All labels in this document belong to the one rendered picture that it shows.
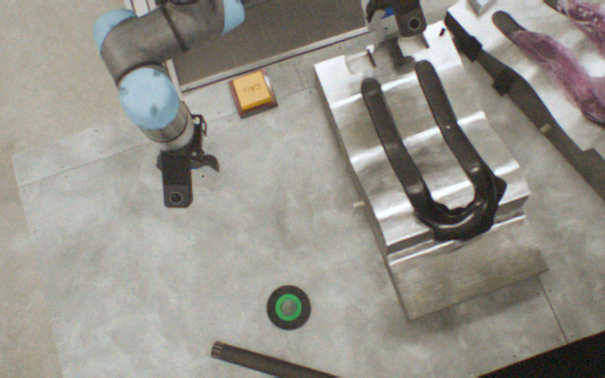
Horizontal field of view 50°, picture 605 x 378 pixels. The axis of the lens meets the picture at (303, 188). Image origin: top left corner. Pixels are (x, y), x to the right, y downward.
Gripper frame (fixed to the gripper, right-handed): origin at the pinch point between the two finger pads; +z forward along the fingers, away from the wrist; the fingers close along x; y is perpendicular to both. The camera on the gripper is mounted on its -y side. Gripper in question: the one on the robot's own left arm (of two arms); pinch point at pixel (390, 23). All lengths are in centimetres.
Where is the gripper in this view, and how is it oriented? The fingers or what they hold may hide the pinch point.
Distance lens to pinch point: 134.6
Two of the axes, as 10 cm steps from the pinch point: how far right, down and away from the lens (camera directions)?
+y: -3.6, -9.0, 2.6
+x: -9.3, 3.6, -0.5
